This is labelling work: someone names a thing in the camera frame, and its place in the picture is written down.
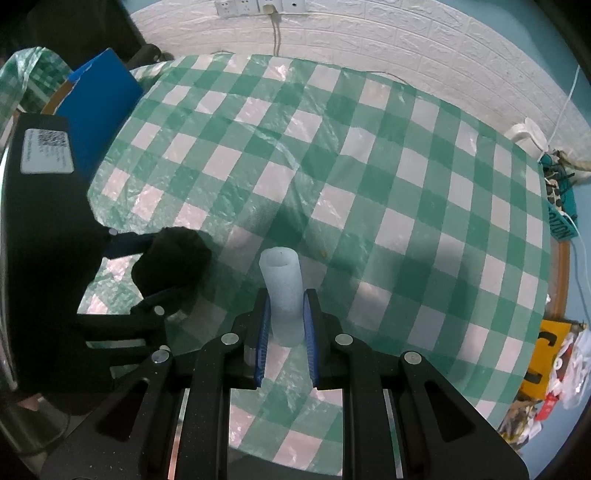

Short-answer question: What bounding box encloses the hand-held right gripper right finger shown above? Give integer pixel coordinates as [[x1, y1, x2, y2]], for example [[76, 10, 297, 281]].
[[302, 290, 529, 480]]

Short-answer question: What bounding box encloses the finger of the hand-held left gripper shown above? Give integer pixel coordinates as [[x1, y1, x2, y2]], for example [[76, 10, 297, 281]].
[[102, 228, 160, 258], [76, 285, 186, 365]]

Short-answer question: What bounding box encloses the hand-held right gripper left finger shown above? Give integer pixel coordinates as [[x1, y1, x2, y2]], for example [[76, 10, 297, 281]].
[[41, 290, 271, 480]]

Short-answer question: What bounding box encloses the black sponge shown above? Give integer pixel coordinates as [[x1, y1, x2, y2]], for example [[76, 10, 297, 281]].
[[131, 227, 213, 315]]

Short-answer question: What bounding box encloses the cardboard box with blue tape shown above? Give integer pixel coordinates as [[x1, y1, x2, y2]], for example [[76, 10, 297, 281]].
[[39, 47, 144, 185]]

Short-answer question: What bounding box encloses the green checked plastic sheet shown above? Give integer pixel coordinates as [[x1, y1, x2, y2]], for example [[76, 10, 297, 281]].
[[0, 46, 75, 134]]

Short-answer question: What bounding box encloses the green checked tablecloth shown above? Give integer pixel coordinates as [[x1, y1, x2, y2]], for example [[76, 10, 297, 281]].
[[76, 53, 555, 472]]

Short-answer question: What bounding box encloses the yellow board with black mark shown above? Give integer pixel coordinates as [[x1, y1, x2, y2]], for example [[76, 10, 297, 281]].
[[522, 318, 578, 400]]

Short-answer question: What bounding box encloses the pile of plastic bags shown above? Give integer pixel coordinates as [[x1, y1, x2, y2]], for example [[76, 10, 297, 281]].
[[499, 323, 591, 453]]

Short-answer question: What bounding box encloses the teal box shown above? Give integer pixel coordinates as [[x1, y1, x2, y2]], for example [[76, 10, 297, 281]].
[[539, 150, 580, 241]]

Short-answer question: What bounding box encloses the grey plug with cable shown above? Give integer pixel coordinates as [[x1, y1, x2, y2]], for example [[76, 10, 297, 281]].
[[262, 2, 283, 57]]

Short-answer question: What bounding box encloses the thin white cable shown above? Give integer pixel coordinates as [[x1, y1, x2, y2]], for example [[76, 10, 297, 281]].
[[547, 65, 583, 153]]

